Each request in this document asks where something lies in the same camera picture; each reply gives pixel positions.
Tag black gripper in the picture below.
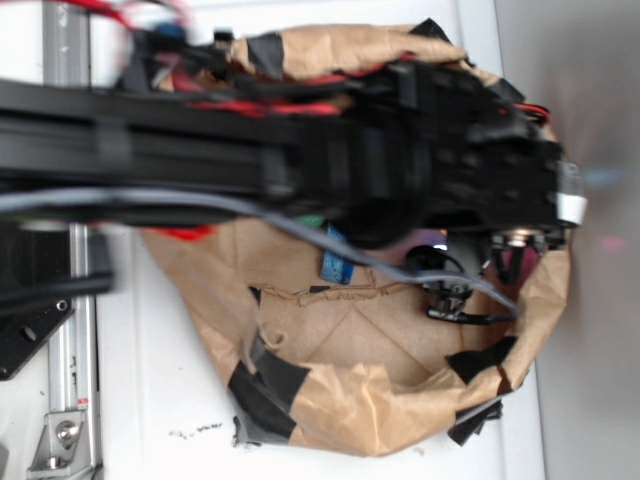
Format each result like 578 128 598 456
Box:
399 59 589 251

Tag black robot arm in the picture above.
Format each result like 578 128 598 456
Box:
1 23 587 249

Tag green dimpled foam ball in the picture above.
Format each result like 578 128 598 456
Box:
295 215 326 229

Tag blue sponge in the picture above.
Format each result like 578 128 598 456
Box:
320 223 354 285

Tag brown paper bin liner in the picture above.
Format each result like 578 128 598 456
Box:
142 18 571 459

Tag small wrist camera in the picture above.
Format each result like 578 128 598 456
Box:
405 234 517 326

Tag red wires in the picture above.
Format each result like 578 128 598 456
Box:
29 0 551 131

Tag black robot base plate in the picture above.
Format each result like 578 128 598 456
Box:
0 219 114 382

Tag aluminium extrusion rail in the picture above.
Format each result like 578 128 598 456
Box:
43 2 104 479

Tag grey cable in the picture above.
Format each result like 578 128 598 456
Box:
0 187 521 319

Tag metal corner bracket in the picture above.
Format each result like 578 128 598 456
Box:
26 410 92 479

